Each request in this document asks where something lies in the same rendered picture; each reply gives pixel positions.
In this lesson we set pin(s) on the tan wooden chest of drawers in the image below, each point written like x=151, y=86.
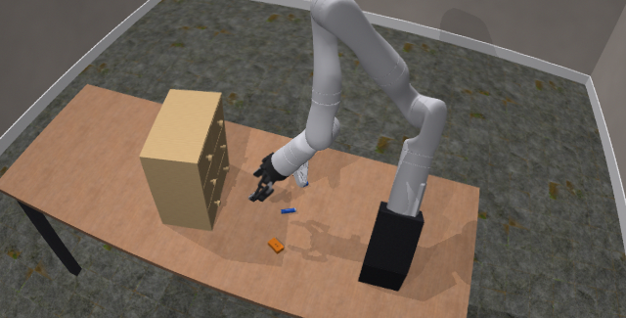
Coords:
x=171, y=154

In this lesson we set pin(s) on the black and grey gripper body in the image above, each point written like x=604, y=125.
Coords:
x=273, y=175

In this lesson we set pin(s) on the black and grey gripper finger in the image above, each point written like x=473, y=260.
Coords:
x=264, y=193
x=258, y=172

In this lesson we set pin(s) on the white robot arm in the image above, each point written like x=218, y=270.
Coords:
x=344, y=20

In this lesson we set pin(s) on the orange nine-volt battery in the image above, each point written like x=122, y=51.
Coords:
x=275, y=246

